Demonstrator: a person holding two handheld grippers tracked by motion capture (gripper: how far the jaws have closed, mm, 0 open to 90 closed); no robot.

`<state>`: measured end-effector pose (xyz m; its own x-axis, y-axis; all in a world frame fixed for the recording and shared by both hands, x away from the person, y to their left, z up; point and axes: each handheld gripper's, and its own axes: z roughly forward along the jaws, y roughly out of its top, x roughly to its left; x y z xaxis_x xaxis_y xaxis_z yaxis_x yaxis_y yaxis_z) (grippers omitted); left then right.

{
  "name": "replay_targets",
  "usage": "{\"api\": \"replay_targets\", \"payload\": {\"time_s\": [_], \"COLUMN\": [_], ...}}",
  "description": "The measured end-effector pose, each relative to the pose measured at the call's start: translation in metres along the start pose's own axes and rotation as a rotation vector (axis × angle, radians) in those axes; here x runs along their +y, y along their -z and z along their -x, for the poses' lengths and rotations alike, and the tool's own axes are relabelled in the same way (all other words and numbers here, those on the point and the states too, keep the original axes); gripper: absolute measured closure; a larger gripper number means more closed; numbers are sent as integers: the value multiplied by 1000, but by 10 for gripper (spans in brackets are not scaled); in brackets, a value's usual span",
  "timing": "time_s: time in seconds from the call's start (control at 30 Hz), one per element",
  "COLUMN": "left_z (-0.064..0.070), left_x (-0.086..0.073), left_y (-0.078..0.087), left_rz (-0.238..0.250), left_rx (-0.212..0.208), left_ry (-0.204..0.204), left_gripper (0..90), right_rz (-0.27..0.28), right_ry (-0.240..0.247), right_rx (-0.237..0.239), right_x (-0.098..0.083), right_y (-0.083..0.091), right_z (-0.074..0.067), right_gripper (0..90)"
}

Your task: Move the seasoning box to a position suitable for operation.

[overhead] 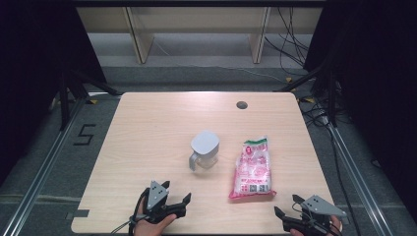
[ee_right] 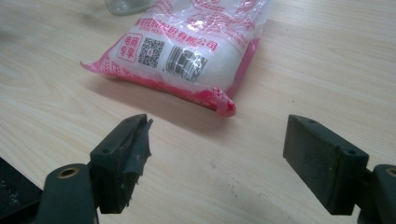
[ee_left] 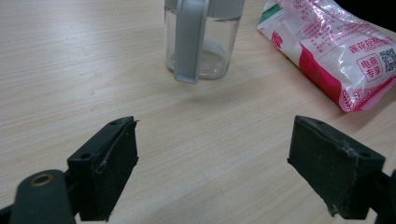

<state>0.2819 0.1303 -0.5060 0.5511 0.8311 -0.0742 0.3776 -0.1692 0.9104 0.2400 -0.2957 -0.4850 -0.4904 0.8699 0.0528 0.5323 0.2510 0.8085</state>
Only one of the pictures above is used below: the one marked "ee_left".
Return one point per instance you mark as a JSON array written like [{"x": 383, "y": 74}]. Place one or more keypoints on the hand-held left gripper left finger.
[{"x": 106, "y": 174}]

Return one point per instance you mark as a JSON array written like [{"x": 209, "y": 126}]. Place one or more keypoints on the pink and white seasoning packet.
[{"x": 327, "y": 40}]

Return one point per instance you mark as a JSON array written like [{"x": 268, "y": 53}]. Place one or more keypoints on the white mug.
[{"x": 218, "y": 46}]

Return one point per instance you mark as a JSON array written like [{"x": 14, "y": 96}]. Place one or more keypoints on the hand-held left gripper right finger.
[{"x": 336, "y": 168}]

